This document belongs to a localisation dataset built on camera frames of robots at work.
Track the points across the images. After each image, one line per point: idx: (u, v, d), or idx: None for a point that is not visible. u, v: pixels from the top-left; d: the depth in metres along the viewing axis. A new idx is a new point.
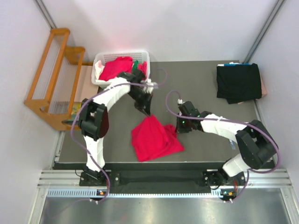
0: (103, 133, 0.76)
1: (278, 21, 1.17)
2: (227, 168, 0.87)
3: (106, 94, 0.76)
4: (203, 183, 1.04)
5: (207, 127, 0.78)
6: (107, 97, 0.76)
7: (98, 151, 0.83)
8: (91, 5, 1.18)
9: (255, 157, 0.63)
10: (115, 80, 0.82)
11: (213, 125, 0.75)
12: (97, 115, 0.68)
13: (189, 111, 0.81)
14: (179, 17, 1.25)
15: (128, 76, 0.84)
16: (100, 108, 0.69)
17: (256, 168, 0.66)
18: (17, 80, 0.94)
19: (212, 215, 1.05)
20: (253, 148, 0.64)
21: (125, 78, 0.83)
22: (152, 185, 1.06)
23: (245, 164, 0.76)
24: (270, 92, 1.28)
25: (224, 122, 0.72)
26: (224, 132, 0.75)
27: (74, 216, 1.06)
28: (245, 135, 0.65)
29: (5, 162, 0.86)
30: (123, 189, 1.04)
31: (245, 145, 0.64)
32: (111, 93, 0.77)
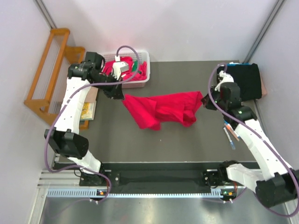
0: (85, 150, 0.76)
1: (278, 21, 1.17)
2: (233, 172, 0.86)
3: (67, 110, 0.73)
4: (203, 183, 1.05)
5: (241, 132, 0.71)
6: (71, 112, 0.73)
7: (89, 160, 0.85)
8: (91, 5, 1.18)
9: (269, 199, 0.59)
10: (69, 87, 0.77)
11: (252, 141, 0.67)
12: (69, 143, 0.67)
13: (230, 99, 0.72)
14: (179, 17, 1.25)
15: (80, 71, 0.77)
16: (68, 135, 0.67)
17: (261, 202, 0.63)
18: (17, 80, 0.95)
19: (212, 215, 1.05)
20: (277, 196, 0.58)
21: (78, 73, 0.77)
22: (152, 185, 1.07)
23: (248, 185, 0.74)
24: (270, 92, 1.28)
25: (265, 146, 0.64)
26: (256, 155, 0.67)
27: (74, 216, 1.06)
28: (280, 183, 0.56)
29: (5, 162, 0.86)
30: (123, 189, 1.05)
31: (272, 190, 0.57)
32: (71, 107, 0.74)
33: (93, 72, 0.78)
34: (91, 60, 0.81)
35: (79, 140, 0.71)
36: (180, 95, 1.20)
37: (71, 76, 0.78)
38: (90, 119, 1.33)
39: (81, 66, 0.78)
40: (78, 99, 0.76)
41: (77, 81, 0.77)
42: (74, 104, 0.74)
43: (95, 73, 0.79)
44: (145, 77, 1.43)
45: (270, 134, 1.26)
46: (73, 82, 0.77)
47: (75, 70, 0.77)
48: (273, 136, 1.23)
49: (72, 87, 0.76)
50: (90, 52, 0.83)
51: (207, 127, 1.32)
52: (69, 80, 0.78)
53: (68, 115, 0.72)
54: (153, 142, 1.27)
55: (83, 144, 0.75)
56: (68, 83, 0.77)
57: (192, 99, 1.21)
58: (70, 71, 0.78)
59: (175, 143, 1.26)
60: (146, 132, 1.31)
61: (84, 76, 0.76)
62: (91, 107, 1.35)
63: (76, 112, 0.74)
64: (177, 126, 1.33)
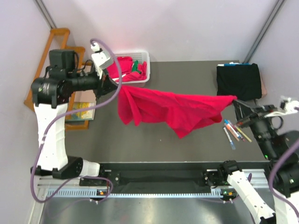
0: (79, 167, 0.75)
1: (278, 21, 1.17)
2: (236, 185, 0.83)
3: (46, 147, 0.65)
4: (203, 183, 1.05)
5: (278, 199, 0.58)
6: (53, 149, 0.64)
7: (88, 168, 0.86)
8: (91, 5, 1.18)
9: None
10: (40, 117, 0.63)
11: (286, 215, 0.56)
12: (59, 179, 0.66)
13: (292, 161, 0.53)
14: (179, 17, 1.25)
15: (45, 94, 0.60)
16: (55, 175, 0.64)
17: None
18: (17, 80, 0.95)
19: (212, 215, 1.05)
20: None
21: (45, 98, 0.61)
22: (152, 185, 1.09)
23: (250, 208, 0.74)
24: (270, 92, 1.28)
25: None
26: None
27: (74, 216, 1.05)
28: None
29: (5, 162, 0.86)
30: (123, 189, 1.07)
31: None
32: (50, 143, 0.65)
33: (63, 88, 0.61)
34: (58, 65, 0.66)
35: (71, 168, 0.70)
36: (200, 100, 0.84)
37: (38, 103, 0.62)
38: (91, 118, 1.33)
39: (47, 85, 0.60)
40: (55, 129, 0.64)
41: (45, 109, 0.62)
42: (52, 138, 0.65)
43: (66, 89, 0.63)
44: (145, 76, 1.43)
45: None
46: (41, 112, 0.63)
47: (39, 94, 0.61)
48: None
49: (43, 117, 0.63)
50: (53, 53, 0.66)
51: (207, 127, 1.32)
52: (37, 109, 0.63)
53: (51, 153, 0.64)
54: (153, 142, 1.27)
55: (76, 167, 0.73)
56: (38, 112, 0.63)
57: (218, 103, 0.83)
58: (33, 93, 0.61)
59: (176, 143, 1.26)
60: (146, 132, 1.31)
61: (53, 101, 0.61)
62: None
63: (58, 143, 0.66)
64: None
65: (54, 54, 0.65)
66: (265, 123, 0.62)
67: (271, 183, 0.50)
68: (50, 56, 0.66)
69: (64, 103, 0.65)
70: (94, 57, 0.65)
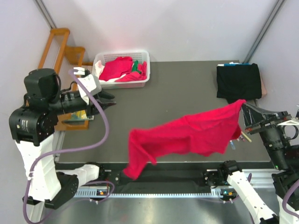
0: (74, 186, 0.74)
1: (278, 21, 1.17)
2: (236, 185, 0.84)
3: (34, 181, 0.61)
4: (203, 183, 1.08)
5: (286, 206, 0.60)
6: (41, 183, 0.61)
7: (86, 177, 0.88)
8: (91, 5, 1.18)
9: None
10: (25, 155, 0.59)
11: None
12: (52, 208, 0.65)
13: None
14: (179, 17, 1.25)
15: (26, 133, 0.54)
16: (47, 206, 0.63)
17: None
18: (17, 80, 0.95)
19: (212, 215, 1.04)
20: None
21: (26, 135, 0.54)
22: (152, 185, 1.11)
23: (251, 210, 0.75)
24: (270, 92, 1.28)
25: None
26: None
27: (74, 216, 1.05)
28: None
29: (5, 162, 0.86)
30: (123, 189, 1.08)
31: None
32: (38, 178, 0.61)
33: (45, 122, 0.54)
34: (37, 95, 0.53)
35: (64, 193, 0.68)
36: (211, 117, 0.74)
37: (18, 137, 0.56)
38: (91, 119, 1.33)
39: (26, 121, 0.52)
40: (41, 166, 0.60)
41: (28, 146, 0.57)
42: (39, 173, 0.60)
43: (48, 122, 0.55)
44: (145, 76, 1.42)
45: None
46: (25, 149, 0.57)
47: (19, 129, 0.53)
48: None
49: (27, 154, 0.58)
50: (30, 80, 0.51)
51: None
52: (19, 144, 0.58)
53: (39, 186, 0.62)
54: None
55: (70, 189, 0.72)
56: (22, 147, 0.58)
57: (229, 114, 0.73)
58: (11, 128, 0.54)
59: None
60: None
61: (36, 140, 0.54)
62: None
63: (47, 176, 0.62)
64: None
65: (30, 84, 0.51)
66: (278, 132, 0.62)
67: (287, 199, 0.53)
68: (25, 84, 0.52)
69: (49, 134, 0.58)
70: (78, 86, 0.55)
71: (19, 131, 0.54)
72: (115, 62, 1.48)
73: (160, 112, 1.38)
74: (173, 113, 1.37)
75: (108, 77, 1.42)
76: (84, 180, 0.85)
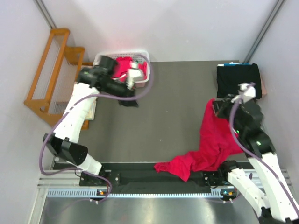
0: (82, 158, 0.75)
1: (278, 21, 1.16)
2: (235, 182, 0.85)
3: (69, 116, 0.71)
4: (203, 183, 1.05)
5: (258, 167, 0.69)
6: (73, 120, 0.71)
7: (89, 164, 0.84)
8: (90, 5, 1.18)
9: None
10: (76, 93, 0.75)
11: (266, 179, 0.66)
12: (63, 151, 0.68)
13: (251, 127, 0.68)
14: (179, 17, 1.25)
15: (88, 77, 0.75)
16: (63, 145, 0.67)
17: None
18: (17, 80, 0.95)
19: (211, 215, 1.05)
20: None
21: (86, 82, 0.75)
22: (152, 185, 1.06)
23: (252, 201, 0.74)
24: (270, 92, 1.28)
25: (279, 186, 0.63)
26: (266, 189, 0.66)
27: (74, 216, 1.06)
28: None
29: (6, 162, 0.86)
30: (123, 189, 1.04)
31: None
32: (73, 116, 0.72)
33: (102, 80, 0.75)
34: (104, 66, 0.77)
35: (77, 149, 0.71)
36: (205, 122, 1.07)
37: (79, 82, 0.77)
38: (91, 119, 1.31)
39: (91, 72, 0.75)
40: (82, 106, 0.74)
41: (82, 87, 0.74)
42: (77, 110, 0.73)
43: (104, 82, 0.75)
44: (145, 76, 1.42)
45: (270, 134, 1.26)
46: (79, 88, 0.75)
47: (83, 76, 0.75)
48: (273, 136, 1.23)
49: (77, 94, 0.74)
50: (103, 58, 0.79)
51: None
52: (76, 86, 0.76)
53: (69, 123, 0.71)
54: (153, 141, 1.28)
55: (81, 152, 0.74)
56: (76, 87, 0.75)
57: (210, 112, 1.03)
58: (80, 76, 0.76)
59: (175, 143, 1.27)
60: (147, 133, 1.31)
61: (92, 84, 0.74)
62: (91, 108, 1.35)
63: (78, 119, 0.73)
64: (177, 127, 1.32)
65: (103, 59, 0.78)
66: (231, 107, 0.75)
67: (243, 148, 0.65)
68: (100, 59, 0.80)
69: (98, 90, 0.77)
70: (131, 71, 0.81)
71: (82, 77, 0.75)
72: None
73: (160, 112, 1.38)
74: (173, 113, 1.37)
75: None
76: (86, 165, 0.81)
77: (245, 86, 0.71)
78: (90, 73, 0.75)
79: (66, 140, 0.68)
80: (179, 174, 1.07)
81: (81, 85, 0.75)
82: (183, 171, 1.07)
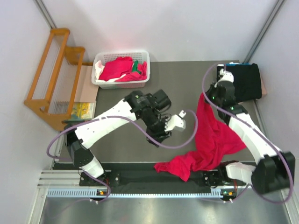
0: (83, 163, 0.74)
1: (278, 21, 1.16)
2: (231, 169, 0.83)
3: (96, 123, 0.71)
4: (203, 183, 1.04)
5: (234, 125, 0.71)
6: (97, 129, 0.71)
7: (90, 166, 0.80)
8: (90, 5, 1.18)
9: (265, 185, 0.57)
10: (118, 107, 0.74)
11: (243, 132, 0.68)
12: (71, 149, 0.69)
13: (225, 98, 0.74)
14: (179, 17, 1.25)
15: (136, 102, 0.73)
16: (74, 144, 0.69)
17: (256, 189, 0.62)
18: (17, 80, 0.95)
19: (211, 215, 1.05)
20: (269, 178, 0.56)
21: (131, 106, 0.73)
22: (152, 185, 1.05)
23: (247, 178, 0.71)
24: (270, 92, 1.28)
25: (254, 133, 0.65)
26: (248, 143, 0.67)
27: (74, 216, 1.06)
28: (271, 164, 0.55)
29: (6, 163, 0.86)
30: (123, 189, 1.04)
31: (264, 174, 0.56)
32: (100, 126, 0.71)
33: (145, 110, 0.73)
34: (157, 99, 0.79)
35: (82, 154, 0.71)
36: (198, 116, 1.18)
37: (125, 101, 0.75)
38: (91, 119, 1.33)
39: (142, 99, 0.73)
40: (114, 122, 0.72)
41: (125, 107, 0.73)
42: (107, 123, 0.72)
43: (146, 113, 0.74)
44: (145, 76, 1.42)
45: (270, 134, 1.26)
46: (121, 105, 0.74)
47: (133, 99, 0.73)
48: (273, 136, 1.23)
49: (117, 110, 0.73)
50: (160, 92, 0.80)
51: None
52: (121, 102, 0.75)
53: (91, 129, 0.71)
54: None
55: (84, 159, 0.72)
56: (120, 103, 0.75)
57: (202, 105, 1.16)
58: (129, 95, 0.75)
59: (176, 143, 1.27)
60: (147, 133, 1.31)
61: (136, 109, 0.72)
62: (91, 108, 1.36)
63: (103, 131, 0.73)
64: None
65: (161, 93, 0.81)
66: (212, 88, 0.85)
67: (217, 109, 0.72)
68: (159, 91, 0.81)
69: (137, 117, 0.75)
70: (177, 118, 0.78)
71: (131, 99, 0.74)
72: (115, 62, 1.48)
73: None
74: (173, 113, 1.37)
75: (108, 77, 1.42)
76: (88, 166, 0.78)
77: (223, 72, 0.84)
78: (139, 99, 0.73)
79: (78, 143, 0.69)
80: (179, 174, 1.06)
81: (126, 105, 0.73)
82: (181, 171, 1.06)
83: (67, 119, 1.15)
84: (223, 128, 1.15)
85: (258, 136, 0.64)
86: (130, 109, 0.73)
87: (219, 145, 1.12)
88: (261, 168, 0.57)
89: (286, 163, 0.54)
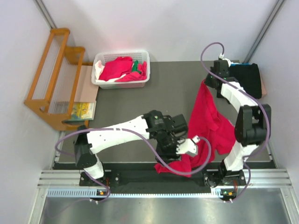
0: (84, 164, 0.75)
1: (277, 21, 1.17)
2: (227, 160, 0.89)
3: (109, 131, 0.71)
4: (203, 183, 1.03)
5: (225, 91, 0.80)
6: (110, 137, 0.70)
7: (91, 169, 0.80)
8: (90, 5, 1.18)
9: (243, 132, 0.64)
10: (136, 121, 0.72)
11: (231, 94, 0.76)
12: (78, 150, 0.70)
13: (219, 70, 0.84)
14: (179, 17, 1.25)
15: (153, 123, 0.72)
16: (83, 148, 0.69)
17: (238, 141, 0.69)
18: (17, 80, 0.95)
19: (211, 215, 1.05)
20: (248, 124, 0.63)
21: (147, 125, 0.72)
22: (152, 185, 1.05)
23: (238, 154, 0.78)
24: (270, 93, 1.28)
25: (240, 93, 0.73)
26: (235, 102, 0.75)
27: (74, 216, 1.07)
28: (249, 111, 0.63)
29: (6, 162, 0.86)
30: (123, 189, 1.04)
31: (243, 119, 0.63)
32: (112, 136, 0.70)
33: (160, 132, 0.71)
34: (175, 123, 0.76)
35: (87, 157, 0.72)
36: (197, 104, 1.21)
37: (144, 118, 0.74)
38: (91, 118, 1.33)
39: (160, 122, 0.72)
40: (127, 135, 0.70)
41: (141, 123, 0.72)
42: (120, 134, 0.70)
43: (160, 134, 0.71)
44: (145, 76, 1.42)
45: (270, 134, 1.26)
46: (138, 121, 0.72)
47: (151, 119, 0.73)
48: (273, 136, 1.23)
49: (132, 125, 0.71)
50: (180, 117, 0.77)
51: None
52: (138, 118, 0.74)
53: (103, 137, 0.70)
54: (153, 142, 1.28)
55: (88, 162, 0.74)
56: (138, 118, 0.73)
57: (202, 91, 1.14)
58: (149, 114, 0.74)
59: None
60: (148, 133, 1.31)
61: (151, 130, 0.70)
62: (91, 107, 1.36)
63: (114, 141, 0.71)
64: None
65: (181, 117, 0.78)
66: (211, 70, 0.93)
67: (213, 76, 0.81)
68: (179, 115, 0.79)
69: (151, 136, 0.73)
70: (189, 142, 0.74)
71: (149, 118, 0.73)
72: (115, 62, 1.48)
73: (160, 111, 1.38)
74: (173, 113, 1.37)
75: (108, 77, 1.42)
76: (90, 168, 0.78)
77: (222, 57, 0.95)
78: (157, 120, 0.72)
79: (88, 147, 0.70)
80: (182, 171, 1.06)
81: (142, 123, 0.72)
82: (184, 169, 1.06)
83: (67, 118, 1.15)
84: (224, 122, 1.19)
85: (244, 96, 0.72)
86: (146, 128, 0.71)
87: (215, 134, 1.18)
88: (241, 116, 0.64)
89: (263, 111, 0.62)
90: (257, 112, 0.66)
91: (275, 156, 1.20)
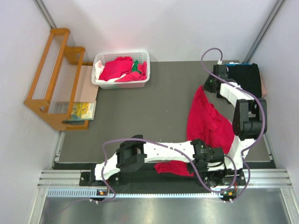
0: (125, 169, 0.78)
1: (277, 22, 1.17)
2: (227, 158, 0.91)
3: (163, 147, 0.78)
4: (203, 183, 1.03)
5: (224, 90, 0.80)
6: (162, 152, 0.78)
7: (111, 171, 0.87)
8: (90, 5, 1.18)
9: (240, 124, 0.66)
10: (185, 144, 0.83)
11: (229, 91, 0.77)
12: (133, 157, 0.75)
13: (218, 72, 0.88)
14: (179, 17, 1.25)
15: (200, 151, 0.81)
16: (139, 156, 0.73)
17: (236, 134, 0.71)
18: (17, 80, 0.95)
19: (212, 215, 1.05)
20: (244, 116, 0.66)
21: (194, 152, 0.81)
22: (153, 185, 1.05)
23: (237, 150, 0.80)
24: (270, 93, 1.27)
25: (238, 91, 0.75)
26: (233, 100, 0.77)
27: (74, 216, 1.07)
28: (245, 103, 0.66)
29: (5, 163, 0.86)
30: (123, 189, 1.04)
31: (239, 111, 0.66)
32: (166, 152, 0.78)
33: (202, 161, 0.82)
34: (214, 154, 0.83)
35: (134, 165, 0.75)
36: (197, 103, 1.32)
37: (193, 143, 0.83)
38: (91, 119, 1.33)
39: (204, 151, 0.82)
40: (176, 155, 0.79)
41: (190, 147, 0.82)
42: (171, 152, 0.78)
43: (201, 162, 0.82)
44: (145, 76, 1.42)
45: (270, 134, 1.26)
46: (186, 144, 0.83)
47: (197, 146, 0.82)
48: (273, 136, 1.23)
49: (182, 148, 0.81)
50: (220, 150, 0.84)
51: None
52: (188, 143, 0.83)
53: (156, 151, 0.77)
54: None
55: (131, 168, 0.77)
56: (186, 143, 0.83)
57: (201, 94, 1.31)
58: (196, 141, 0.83)
59: None
60: (147, 133, 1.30)
61: (196, 158, 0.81)
62: (91, 107, 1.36)
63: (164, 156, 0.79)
64: (177, 126, 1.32)
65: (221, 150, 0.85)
66: None
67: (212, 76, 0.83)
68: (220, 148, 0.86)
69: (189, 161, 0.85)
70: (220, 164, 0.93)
71: (197, 145, 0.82)
72: (115, 62, 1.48)
73: (160, 112, 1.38)
74: (173, 113, 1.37)
75: (108, 77, 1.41)
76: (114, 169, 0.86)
77: (219, 61, 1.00)
78: (203, 150, 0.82)
79: (143, 157, 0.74)
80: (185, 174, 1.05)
81: (190, 148, 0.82)
82: (180, 170, 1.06)
83: (67, 118, 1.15)
84: (224, 122, 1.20)
85: (241, 93, 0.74)
86: (192, 154, 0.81)
87: (210, 131, 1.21)
88: (238, 108, 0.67)
89: (259, 103, 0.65)
90: (254, 106, 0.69)
91: (275, 156, 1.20)
